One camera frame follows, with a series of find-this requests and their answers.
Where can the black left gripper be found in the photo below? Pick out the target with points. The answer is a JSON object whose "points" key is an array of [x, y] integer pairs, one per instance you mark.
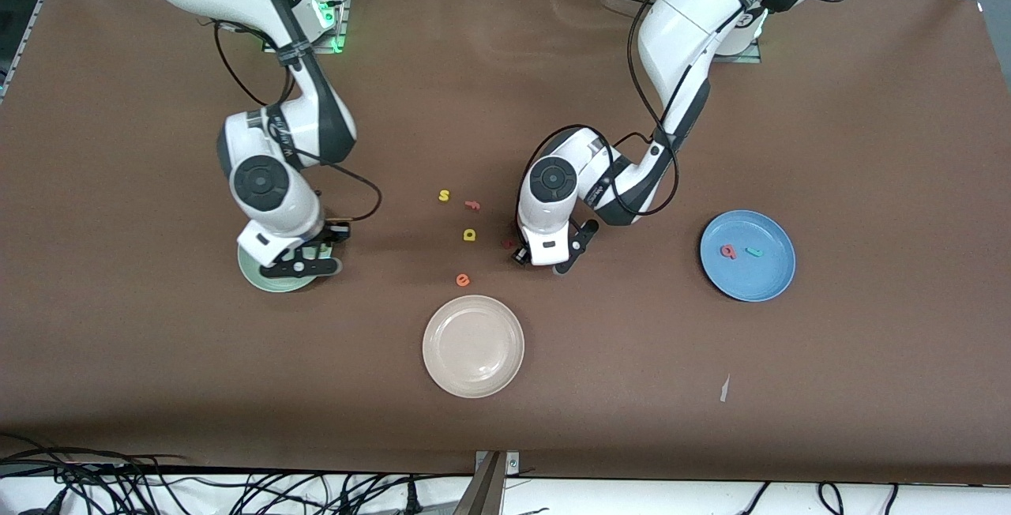
{"points": [[521, 261]]}

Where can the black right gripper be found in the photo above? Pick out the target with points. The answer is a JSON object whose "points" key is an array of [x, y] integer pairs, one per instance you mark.
{"points": [[332, 234]]}

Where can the red letter g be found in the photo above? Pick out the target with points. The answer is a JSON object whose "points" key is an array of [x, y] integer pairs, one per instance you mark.
{"points": [[726, 249]]}

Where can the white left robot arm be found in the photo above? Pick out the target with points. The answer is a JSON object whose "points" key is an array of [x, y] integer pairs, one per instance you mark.
{"points": [[553, 179]]}

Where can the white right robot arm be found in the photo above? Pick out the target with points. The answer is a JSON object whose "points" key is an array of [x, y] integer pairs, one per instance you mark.
{"points": [[261, 179]]}

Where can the green plate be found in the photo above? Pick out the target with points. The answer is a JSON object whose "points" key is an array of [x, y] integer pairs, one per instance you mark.
{"points": [[264, 278]]}

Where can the beige plate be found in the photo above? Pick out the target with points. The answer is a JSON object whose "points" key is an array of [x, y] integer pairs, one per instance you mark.
{"points": [[473, 347]]}

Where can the brown table cover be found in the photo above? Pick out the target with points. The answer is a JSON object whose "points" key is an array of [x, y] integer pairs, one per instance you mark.
{"points": [[505, 104]]}

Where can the blue plate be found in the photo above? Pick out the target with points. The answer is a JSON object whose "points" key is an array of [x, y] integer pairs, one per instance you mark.
{"points": [[747, 278]]}

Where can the grey metal beam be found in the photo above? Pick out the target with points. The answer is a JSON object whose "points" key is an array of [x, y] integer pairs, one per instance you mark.
{"points": [[483, 495]]}

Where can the white paper scrap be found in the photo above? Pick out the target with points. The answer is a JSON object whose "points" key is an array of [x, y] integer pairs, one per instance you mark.
{"points": [[724, 389]]}

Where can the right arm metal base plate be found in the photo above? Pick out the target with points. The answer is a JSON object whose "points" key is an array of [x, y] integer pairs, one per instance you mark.
{"points": [[341, 33]]}

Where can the small metal bracket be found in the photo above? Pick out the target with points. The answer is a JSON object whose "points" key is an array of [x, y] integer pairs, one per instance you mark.
{"points": [[512, 464]]}

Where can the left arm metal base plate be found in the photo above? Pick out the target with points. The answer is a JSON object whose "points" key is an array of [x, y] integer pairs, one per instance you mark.
{"points": [[750, 59]]}

